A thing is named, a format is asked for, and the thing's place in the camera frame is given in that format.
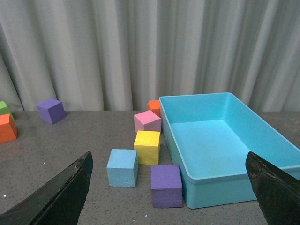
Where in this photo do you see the purple foam block far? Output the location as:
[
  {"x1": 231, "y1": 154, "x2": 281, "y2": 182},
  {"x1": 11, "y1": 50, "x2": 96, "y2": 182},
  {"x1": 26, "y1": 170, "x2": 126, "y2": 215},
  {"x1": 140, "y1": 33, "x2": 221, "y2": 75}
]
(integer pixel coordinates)
[{"x1": 36, "y1": 99, "x2": 66, "y2": 124}]

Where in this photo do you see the orange foam block left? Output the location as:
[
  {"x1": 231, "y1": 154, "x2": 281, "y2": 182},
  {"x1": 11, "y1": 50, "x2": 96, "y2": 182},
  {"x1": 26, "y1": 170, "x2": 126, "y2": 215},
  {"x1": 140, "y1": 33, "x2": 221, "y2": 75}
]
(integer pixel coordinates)
[{"x1": 0, "y1": 113, "x2": 17, "y2": 143}]

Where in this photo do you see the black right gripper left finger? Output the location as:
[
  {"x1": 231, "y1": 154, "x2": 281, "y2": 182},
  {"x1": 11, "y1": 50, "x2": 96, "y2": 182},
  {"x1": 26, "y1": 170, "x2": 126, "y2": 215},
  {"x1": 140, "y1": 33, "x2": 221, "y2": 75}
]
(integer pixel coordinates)
[{"x1": 0, "y1": 151, "x2": 93, "y2": 225}]

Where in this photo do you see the grey pleated curtain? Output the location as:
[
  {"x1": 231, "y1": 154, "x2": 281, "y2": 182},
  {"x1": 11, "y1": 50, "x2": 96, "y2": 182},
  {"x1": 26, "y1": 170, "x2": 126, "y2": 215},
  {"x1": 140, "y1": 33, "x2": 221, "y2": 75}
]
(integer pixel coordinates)
[{"x1": 0, "y1": 0, "x2": 300, "y2": 112}]

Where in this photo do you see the purple foam block near bin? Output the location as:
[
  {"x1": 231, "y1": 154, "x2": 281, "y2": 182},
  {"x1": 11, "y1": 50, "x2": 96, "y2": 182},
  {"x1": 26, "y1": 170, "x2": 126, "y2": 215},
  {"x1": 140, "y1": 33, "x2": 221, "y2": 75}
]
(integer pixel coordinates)
[{"x1": 150, "y1": 164, "x2": 183, "y2": 208}]

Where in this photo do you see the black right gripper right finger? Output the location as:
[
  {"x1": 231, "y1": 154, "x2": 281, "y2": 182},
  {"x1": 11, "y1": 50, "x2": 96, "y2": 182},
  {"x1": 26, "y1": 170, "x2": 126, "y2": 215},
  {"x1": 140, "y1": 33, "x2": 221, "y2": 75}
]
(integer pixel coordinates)
[{"x1": 245, "y1": 151, "x2": 300, "y2": 225}]

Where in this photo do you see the light blue foam block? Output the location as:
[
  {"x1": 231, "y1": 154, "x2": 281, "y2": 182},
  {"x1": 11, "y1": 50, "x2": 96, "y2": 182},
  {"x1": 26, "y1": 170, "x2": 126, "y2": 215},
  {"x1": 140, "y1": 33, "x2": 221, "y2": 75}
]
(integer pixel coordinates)
[{"x1": 106, "y1": 149, "x2": 138, "y2": 188}]

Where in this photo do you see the orange foam block behind pink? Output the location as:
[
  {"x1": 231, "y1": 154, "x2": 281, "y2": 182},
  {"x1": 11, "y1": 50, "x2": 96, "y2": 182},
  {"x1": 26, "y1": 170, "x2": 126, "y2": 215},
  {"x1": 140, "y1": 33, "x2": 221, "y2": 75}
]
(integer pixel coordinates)
[{"x1": 147, "y1": 100, "x2": 161, "y2": 117}]

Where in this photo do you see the yellow foam block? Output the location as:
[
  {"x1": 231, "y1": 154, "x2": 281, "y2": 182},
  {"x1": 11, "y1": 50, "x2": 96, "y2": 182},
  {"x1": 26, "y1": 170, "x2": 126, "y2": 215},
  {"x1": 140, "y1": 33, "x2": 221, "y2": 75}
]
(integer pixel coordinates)
[{"x1": 134, "y1": 130, "x2": 160, "y2": 165}]

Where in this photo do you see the green foam block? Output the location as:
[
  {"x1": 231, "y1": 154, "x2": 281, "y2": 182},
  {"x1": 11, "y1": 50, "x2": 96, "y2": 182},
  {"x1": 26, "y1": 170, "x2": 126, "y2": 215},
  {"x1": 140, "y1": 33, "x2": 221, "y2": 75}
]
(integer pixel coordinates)
[{"x1": 0, "y1": 101, "x2": 14, "y2": 119}]

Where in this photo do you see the light blue plastic bin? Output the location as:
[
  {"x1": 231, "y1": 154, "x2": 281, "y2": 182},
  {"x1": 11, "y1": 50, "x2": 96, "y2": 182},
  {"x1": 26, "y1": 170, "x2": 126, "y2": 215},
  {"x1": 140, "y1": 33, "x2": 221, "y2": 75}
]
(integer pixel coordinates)
[{"x1": 159, "y1": 92, "x2": 300, "y2": 209}]

